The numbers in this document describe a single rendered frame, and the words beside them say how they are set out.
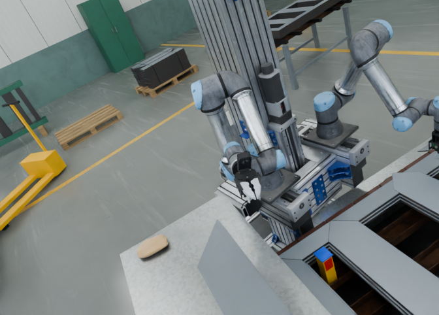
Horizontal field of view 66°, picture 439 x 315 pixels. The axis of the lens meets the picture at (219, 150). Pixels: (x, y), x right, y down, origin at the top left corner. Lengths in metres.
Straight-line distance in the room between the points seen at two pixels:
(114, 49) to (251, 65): 8.73
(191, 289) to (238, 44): 1.11
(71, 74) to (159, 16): 3.26
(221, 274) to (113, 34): 9.30
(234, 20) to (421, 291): 1.34
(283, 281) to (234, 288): 0.18
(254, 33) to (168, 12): 10.03
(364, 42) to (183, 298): 1.32
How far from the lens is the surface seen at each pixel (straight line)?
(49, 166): 5.68
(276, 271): 1.39
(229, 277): 1.41
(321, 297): 1.54
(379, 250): 1.65
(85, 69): 10.76
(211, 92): 1.44
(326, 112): 1.92
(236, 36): 1.67
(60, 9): 10.65
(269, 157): 1.37
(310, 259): 1.67
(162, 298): 1.51
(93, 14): 10.18
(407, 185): 1.93
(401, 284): 1.56
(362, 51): 1.65
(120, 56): 10.36
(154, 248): 1.67
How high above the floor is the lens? 2.15
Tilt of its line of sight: 30 degrees down
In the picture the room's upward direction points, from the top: 22 degrees counter-clockwise
